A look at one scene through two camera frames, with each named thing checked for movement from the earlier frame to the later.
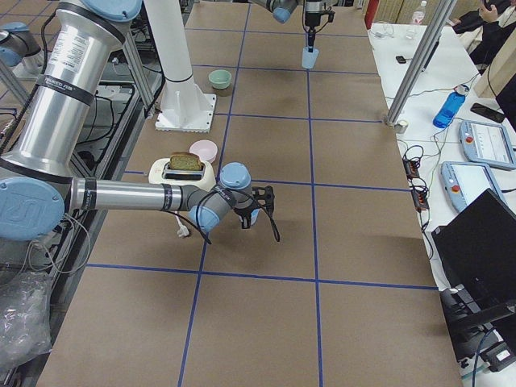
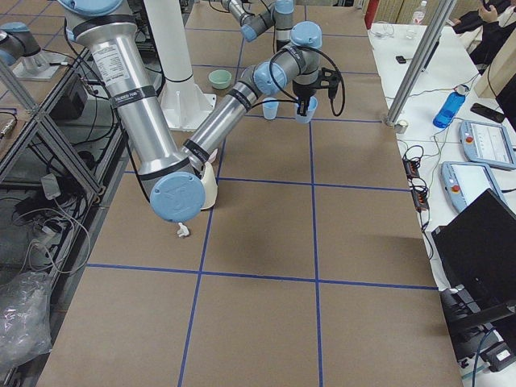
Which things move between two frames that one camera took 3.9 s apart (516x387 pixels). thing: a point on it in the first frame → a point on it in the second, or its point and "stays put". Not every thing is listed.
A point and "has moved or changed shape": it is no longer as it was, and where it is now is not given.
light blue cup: x=254 y=214 → x=310 y=114
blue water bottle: x=450 y=106 stays put
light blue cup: x=309 y=58 has moved or changed shape
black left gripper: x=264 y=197 → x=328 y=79
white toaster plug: x=184 y=230 stays put
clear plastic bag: x=25 y=322 stays put
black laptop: x=477 y=247 stays put
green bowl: x=220 y=79 stays put
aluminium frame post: x=422 y=56 stays put
